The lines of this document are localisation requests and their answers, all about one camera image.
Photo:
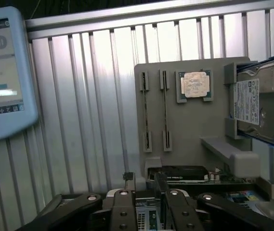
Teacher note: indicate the black graphics card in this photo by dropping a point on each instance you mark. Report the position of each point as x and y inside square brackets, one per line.
[182, 173]

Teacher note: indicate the open PC case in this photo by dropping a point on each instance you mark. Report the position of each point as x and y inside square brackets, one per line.
[223, 192]

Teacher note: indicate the silver hard disk drive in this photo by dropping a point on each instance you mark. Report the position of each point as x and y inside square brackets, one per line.
[259, 103]

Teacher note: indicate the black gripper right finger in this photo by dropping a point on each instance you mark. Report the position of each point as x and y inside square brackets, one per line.
[187, 211]

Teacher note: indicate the CPU with silver lid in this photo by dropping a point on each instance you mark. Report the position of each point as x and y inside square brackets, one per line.
[193, 85]

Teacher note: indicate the grey parts rack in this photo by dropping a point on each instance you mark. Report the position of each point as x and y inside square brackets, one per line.
[189, 115]

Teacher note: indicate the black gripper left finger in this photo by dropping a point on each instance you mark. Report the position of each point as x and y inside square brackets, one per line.
[117, 209]

